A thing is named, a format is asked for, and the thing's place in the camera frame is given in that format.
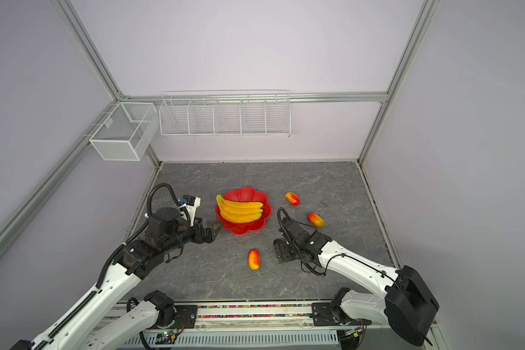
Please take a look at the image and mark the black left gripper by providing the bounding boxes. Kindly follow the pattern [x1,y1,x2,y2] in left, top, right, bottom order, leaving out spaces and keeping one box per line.
[162,215,223,253]

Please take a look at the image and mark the red yellow fake mango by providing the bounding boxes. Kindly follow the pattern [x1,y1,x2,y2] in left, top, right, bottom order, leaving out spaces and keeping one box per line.
[307,212,325,227]
[247,249,260,271]
[284,192,300,207]

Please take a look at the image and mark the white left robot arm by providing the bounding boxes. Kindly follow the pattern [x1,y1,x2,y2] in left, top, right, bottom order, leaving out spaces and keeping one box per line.
[13,183,223,349]

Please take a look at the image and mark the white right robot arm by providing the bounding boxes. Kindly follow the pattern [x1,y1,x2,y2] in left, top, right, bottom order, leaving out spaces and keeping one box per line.
[274,207,440,347]

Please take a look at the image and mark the yellow fake banana bunch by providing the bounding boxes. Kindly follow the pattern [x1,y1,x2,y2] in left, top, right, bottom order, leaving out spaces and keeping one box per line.
[217,195,263,224]

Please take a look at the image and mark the red flower-shaped fruit bowl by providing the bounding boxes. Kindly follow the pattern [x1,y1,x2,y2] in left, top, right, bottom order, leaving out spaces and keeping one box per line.
[214,187,272,236]

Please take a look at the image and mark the white mesh box basket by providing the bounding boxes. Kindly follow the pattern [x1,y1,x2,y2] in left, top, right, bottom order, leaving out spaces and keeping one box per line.
[90,102,160,161]

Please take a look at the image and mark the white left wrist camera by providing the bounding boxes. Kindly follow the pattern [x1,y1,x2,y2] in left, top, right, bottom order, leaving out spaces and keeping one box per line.
[179,195,201,227]

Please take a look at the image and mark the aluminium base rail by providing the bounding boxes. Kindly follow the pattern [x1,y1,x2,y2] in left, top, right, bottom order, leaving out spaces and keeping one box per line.
[82,298,438,333]

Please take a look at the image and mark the white slotted cable duct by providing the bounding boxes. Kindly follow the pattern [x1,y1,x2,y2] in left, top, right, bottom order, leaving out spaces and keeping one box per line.
[122,330,340,349]

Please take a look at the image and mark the white wire shelf basket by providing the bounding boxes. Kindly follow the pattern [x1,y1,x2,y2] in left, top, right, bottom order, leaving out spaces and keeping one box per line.
[158,90,292,137]

